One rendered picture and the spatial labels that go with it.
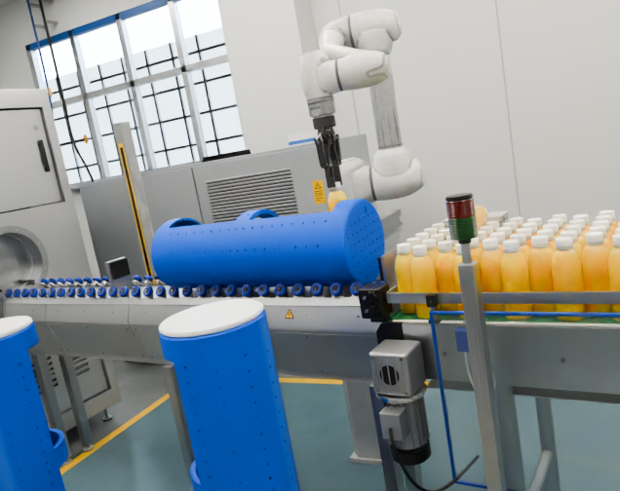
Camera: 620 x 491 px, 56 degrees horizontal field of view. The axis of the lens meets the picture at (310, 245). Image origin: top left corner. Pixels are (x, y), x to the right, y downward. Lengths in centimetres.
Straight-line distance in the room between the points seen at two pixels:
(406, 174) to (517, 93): 220
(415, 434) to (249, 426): 46
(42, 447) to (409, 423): 115
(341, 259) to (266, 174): 197
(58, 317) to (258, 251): 129
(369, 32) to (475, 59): 219
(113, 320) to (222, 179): 154
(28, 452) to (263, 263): 93
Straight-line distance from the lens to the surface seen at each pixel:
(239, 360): 146
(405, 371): 156
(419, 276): 162
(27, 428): 206
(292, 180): 361
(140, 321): 249
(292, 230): 188
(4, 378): 201
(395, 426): 160
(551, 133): 447
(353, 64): 191
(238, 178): 380
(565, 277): 152
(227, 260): 206
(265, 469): 159
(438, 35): 460
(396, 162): 240
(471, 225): 135
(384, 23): 242
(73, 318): 286
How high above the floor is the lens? 142
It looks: 10 degrees down
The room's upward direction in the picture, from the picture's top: 10 degrees counter-clockwise
